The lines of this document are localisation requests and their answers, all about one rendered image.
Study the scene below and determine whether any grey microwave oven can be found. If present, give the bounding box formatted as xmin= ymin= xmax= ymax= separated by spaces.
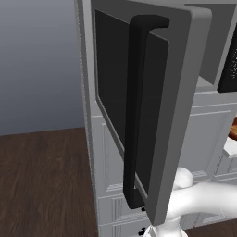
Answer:
xmin=183 ymin=3 xmax=237 ymax=94

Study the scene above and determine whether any black microwave door handle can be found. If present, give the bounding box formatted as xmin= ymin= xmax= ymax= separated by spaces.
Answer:
xmin=122 ymin=14 xmax=170 ymax=210

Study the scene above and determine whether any grey microwave door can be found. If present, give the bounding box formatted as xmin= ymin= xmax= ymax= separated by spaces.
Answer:
xmin=90 ymin=0 xmax=213 ymax=227

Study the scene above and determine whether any grey cabinet unit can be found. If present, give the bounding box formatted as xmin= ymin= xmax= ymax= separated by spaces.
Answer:
xmin=73 ymin=0 xmax=237 ymax=237

